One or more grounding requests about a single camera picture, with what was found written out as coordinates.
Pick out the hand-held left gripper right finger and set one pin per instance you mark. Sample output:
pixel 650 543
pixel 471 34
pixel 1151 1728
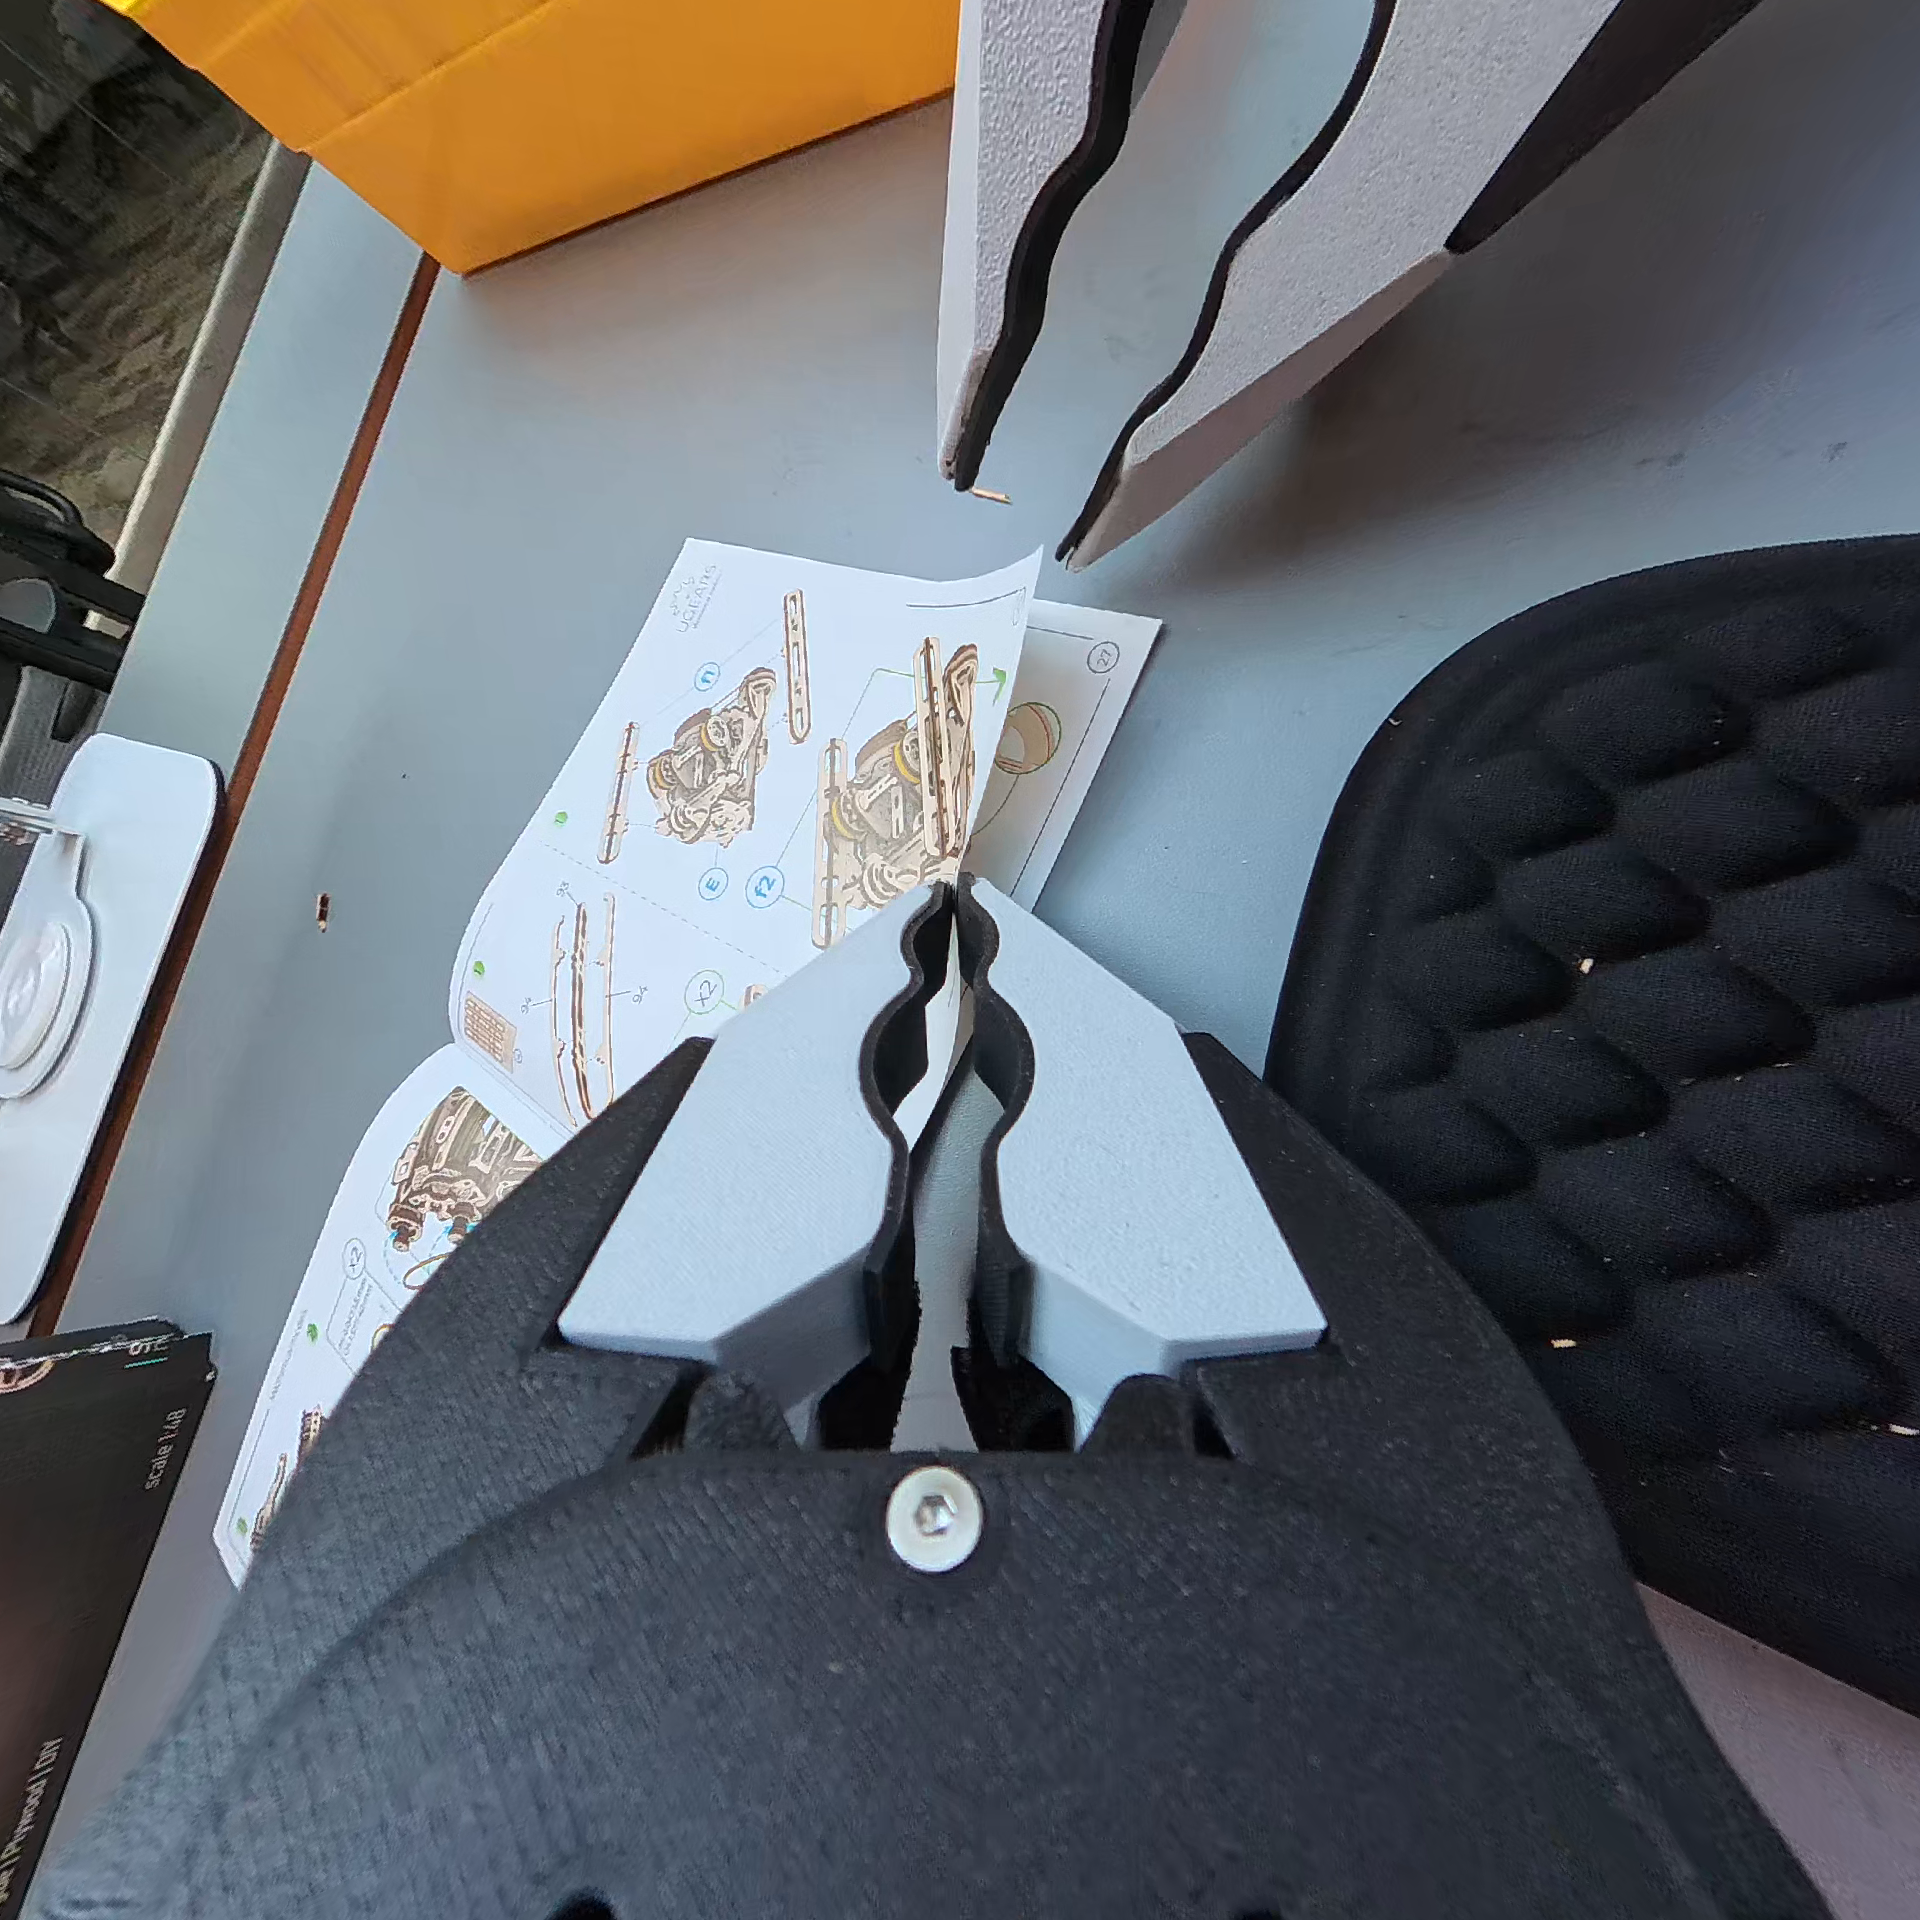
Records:
pixel 1142 1141

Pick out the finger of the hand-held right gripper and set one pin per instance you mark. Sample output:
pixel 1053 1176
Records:
pixel 1320 254
pixel 1050 196

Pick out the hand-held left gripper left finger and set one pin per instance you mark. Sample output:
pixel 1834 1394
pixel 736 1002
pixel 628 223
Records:
pixel 751 1156

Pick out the white instruction booklet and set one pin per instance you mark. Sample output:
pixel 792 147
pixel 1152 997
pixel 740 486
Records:
pixel 674 840

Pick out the yellow cardboard box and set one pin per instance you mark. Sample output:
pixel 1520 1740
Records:
pixel 569 107

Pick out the black quilted cushion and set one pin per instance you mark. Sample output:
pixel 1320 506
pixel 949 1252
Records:
pixel 1650 974

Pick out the white board with dark edge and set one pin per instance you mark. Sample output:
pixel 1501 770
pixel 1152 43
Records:
pixel 142 932

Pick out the clear round plastic piece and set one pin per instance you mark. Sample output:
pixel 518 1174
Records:
pixel 44 974

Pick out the black printed box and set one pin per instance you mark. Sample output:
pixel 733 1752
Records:
pixel 76 1501

